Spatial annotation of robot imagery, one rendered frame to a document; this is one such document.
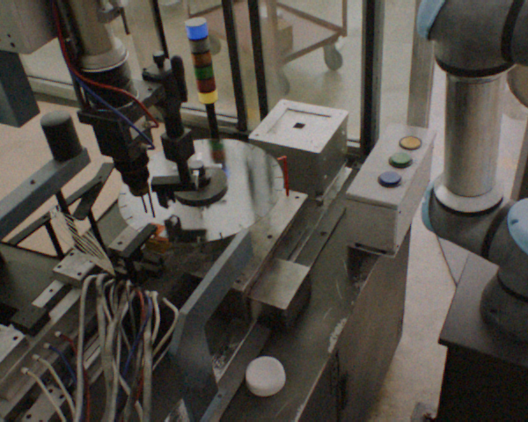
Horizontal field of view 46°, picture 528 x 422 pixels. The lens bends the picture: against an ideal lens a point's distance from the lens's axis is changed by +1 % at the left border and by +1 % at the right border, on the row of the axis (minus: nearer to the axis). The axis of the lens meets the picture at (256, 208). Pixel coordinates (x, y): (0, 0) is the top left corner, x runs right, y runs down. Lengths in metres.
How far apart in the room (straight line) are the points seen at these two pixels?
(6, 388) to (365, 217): 0.74
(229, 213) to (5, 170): 0.84
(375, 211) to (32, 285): 0.70
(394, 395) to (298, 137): 0.94
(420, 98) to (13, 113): 0.87
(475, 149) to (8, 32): 0.70
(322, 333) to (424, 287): 1.14
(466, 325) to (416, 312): 0.99
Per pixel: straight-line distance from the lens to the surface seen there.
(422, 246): 2.44
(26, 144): 1.90
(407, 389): 2.03
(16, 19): 0.87
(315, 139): 1.41
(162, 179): 1.13
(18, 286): 1.33
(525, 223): 1.10
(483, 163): 1.06
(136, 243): 1.08
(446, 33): 0.90
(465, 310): 1.25
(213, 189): 1.19
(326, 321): 1.21
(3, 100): 1.00
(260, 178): 1.22
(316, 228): 1.39
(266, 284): 1.19
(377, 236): 1.30
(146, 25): 1.71
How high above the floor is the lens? 1.69
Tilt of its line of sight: 40 degrees down
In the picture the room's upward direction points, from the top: 7 degrees counter-clockwise
